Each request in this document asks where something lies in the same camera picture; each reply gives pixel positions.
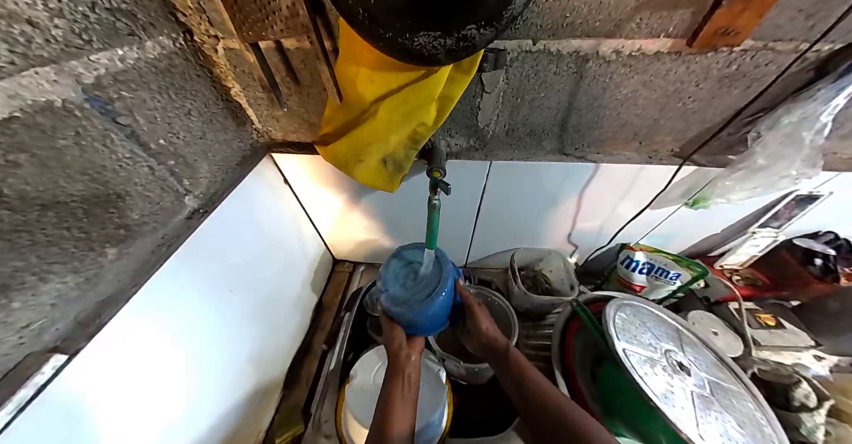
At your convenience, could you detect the person's left hand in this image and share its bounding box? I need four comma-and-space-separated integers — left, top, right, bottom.
378, 312, 426, 365

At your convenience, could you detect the person's right hand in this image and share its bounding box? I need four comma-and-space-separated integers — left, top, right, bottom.
454, 279, 511, 365

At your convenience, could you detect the blue plastic container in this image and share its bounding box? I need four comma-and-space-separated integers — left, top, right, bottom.
377, 243, 464, 337

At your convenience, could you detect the person's right forearm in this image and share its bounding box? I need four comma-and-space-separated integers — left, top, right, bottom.
490, 343, 620, 444

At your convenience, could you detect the person's left forearm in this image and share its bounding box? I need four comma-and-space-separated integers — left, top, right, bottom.
366, 354, 423, 444

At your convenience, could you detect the silver metal pot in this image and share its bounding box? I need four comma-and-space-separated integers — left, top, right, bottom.
429, 284, 519, 385

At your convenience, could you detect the translucent square plastic tub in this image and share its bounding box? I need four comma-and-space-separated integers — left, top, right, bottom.
507, 247, 580, 317

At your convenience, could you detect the wooden plank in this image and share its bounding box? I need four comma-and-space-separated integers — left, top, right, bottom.
263, 261, 354, 444

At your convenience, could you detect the metal kitchen sink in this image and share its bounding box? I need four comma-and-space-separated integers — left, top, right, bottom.
303, 263, 573, 444

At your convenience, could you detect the metal water tap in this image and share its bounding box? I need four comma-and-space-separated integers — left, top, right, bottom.
425, 143, 452, 198

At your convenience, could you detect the green plastic basin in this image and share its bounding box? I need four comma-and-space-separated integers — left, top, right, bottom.
571, 297, 692, 444

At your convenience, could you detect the green white detergent pouch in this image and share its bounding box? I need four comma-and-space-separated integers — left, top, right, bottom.
607, 243, 710, 302

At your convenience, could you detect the yellow cloth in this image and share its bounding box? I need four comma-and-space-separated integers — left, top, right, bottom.
315, 18, 484, 194

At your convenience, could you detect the round perforated metal lid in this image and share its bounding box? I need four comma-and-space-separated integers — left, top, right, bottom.
603, 295, 790, 444

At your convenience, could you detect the white round plastic lid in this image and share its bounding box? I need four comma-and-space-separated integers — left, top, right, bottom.
686, 309, 745, 358

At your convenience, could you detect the red tray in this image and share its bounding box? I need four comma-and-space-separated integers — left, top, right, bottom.
699, 258, 826, 301

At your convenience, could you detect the large black round container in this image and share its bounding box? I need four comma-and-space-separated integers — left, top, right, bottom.
313, 0, 555, 67

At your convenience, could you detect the white box with yellow label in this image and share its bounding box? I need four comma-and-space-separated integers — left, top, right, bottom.
727, 301, 818, 349

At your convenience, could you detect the white framed rectangular device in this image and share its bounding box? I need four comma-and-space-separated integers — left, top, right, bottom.
714, 190, 833, 270

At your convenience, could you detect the black plastic bag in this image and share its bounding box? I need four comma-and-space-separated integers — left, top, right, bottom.
782, 231, 852, 284

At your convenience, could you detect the clear plastic bag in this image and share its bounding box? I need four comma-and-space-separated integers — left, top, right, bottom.
684, 62, 852, 210

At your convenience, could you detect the orange wooden piece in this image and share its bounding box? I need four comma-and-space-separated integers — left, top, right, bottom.
687, 0, 797, 51

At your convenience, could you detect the green hose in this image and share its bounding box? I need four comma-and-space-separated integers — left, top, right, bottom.
425, 196, 442, 252

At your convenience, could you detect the black wall cable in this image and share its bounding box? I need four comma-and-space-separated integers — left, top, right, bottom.
580, 3, 852, 269

